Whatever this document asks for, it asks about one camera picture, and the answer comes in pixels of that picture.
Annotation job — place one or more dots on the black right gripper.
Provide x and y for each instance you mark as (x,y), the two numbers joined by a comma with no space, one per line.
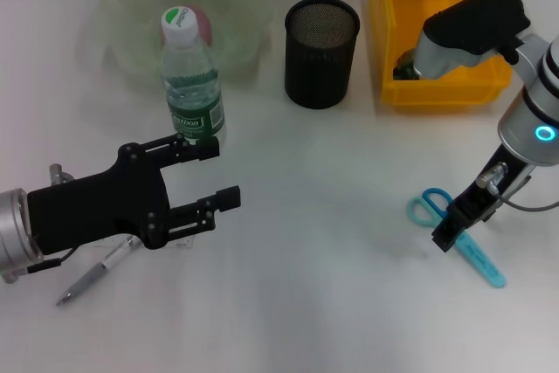
(493,189)

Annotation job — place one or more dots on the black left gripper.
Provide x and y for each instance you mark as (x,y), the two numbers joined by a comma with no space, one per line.
(96,207)

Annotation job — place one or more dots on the light blue scissors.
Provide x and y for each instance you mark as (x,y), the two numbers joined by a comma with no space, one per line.
(480,261)

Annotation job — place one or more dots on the clear green-label water bottle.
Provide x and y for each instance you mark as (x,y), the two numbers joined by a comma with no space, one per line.
(194,102)

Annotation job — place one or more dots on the pink peach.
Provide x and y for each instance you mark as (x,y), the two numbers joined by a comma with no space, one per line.
(204,28)

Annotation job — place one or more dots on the green plastic wrapper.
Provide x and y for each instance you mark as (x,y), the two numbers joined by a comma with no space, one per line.
(405,65)

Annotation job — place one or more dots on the translucent green fruit bowl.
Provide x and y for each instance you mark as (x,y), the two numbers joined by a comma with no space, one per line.
(236,28)

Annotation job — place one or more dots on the silver white pen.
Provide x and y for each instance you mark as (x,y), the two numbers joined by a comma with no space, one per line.
(100,268)

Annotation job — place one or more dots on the black mesh pen holder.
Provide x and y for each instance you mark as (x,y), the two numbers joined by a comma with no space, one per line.
(321,63)

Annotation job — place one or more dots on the yellow plastic bin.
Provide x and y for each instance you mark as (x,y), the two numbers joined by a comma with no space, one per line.
(393,19)

